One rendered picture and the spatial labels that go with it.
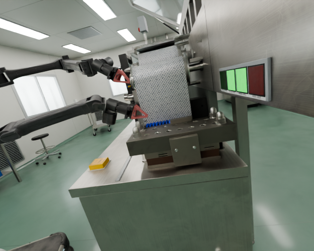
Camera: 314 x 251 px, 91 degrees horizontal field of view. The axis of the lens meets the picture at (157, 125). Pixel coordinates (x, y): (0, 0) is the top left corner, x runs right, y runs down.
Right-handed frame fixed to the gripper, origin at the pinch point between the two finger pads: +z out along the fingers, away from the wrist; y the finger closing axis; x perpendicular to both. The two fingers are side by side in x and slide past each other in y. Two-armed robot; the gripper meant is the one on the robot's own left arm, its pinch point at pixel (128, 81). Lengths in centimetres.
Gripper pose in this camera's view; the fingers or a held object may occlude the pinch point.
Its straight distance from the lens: 83.5
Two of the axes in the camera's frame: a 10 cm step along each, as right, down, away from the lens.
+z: 8.9, 4.6, 0.1
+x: 4.5, -8.5, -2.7
